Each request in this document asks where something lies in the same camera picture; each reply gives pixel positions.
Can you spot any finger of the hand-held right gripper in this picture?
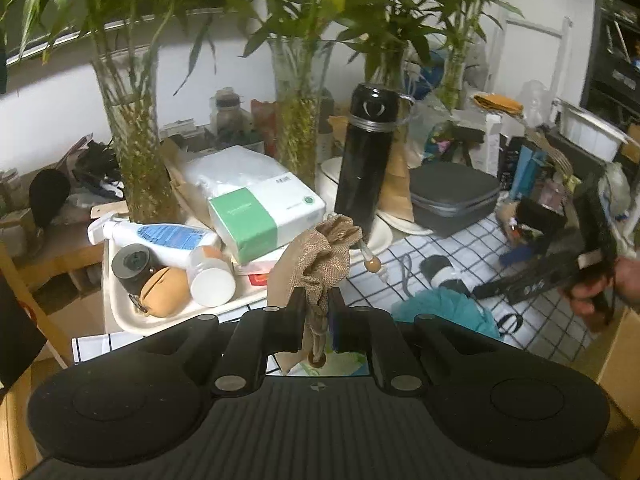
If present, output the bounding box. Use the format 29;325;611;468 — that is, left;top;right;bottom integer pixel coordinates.
472;255;573;306

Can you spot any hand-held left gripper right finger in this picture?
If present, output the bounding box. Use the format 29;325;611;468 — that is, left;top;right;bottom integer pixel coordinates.
327;290;493;393

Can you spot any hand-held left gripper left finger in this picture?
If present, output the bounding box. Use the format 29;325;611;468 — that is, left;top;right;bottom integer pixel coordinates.
145;287;307;396

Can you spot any burlap drawstring pouch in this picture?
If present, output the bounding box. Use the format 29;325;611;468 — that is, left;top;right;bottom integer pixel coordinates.
267;215;363;373

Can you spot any person's right hand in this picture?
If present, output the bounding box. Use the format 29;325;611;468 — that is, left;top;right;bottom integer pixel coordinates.
562;257;640;317

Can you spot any checkered tablecloth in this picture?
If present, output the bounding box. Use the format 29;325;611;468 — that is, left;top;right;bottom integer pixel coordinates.
72;210;621;376

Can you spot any wooden bead stick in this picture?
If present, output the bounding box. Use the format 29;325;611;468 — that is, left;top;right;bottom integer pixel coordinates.
357;240;383;273

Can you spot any black and white rolled sock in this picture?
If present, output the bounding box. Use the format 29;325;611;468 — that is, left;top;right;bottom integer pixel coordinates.
420;255;471;296

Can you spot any white pill bottle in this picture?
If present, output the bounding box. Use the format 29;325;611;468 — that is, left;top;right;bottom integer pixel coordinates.
187;246;237;308

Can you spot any white ribbed bowl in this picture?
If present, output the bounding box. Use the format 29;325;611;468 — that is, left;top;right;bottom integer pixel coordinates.
557;100;633;161

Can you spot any green and white tissue pack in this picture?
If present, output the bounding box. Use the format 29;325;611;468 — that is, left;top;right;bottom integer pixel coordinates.
207;177;326;266

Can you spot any grey zip case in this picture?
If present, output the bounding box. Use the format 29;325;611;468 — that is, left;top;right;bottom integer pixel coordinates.
409;161;502;238

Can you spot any tan egg-shaped pouch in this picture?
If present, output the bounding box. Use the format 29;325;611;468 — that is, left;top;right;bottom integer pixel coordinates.
132;266;193;318

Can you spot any white carton box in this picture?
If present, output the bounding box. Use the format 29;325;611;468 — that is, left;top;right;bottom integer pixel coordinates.
470;112;503;176

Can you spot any white plate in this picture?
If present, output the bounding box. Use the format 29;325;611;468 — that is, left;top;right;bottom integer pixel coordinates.
320;156;436;271

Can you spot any yellow packet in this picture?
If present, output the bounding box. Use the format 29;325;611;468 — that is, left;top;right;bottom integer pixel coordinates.
472;91;523;116

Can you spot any white spray bottle blue label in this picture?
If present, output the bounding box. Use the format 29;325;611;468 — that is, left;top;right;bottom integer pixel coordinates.
87;212;223;263

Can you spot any white plastic bag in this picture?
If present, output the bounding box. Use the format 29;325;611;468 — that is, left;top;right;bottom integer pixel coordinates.
180;145;301;211

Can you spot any black cylindrical container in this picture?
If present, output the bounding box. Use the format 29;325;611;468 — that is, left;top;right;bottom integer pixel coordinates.
111;243;158;296

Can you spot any black thermos bottle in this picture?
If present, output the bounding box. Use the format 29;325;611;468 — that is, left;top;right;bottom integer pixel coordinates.
334;82;403;243

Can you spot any white plastic tray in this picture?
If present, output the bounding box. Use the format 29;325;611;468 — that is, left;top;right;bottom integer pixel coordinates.
102;210;281;333

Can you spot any bamboo plant in glass vase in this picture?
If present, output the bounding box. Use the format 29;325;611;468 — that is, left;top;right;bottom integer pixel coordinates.
240;0;361;176
345;0;451;96
430;0;551;111
0;0;251;223

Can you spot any glass jar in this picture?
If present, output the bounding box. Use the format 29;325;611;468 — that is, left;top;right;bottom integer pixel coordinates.
210;87;251;148

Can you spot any black round object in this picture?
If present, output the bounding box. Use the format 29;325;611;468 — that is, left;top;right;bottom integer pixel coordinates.
28;169;71;228

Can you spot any black hair tie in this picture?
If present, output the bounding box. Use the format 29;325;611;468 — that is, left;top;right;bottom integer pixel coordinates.
497;312;523;336

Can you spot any grey cord loop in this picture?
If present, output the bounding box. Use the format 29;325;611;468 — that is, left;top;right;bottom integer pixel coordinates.
397;252;421;301

